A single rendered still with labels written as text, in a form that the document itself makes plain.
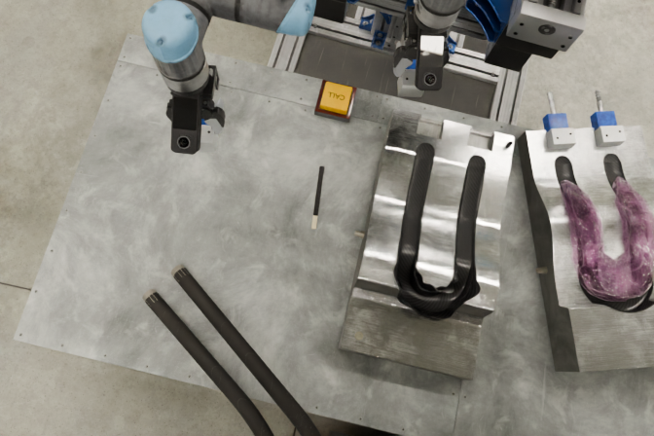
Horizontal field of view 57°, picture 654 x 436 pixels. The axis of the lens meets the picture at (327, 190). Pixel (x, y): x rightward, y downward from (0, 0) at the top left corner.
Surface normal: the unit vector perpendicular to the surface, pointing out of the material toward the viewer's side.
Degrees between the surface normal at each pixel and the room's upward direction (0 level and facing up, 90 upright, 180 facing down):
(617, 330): 0
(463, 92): 0
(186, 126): 32
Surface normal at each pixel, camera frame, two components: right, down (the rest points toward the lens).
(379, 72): 0.05, -0.28
